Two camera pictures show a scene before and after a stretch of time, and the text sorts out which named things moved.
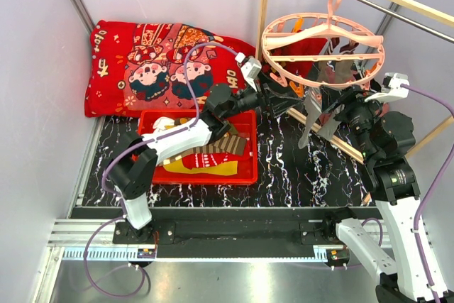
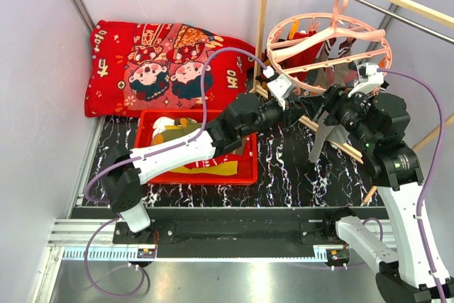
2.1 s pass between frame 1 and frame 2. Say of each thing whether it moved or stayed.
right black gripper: stayed
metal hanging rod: stayed
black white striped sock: moved
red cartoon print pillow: stayed
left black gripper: moved
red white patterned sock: stayed
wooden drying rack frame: stayed
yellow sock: stayed
